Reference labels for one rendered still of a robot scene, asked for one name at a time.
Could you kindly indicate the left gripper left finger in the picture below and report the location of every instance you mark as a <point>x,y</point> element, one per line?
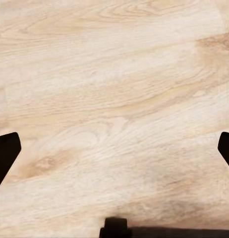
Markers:
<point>10,147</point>

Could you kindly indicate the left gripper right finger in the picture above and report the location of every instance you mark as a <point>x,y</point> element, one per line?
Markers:
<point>223,146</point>

